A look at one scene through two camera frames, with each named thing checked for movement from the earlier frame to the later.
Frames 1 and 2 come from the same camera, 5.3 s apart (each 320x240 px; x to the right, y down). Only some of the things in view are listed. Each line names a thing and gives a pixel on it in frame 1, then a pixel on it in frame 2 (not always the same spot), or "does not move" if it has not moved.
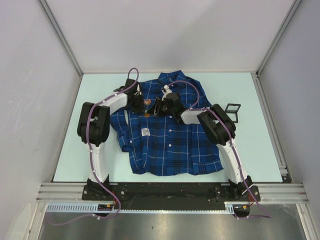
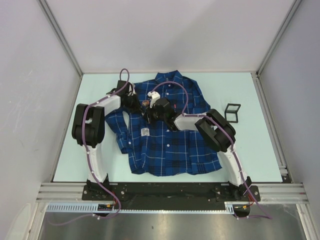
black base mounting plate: x=231 y=191 does not move
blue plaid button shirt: x=160 y=145 does not move
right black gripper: x=159 y=102 -> x=148 y=115
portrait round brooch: x=147 y=102 does not move
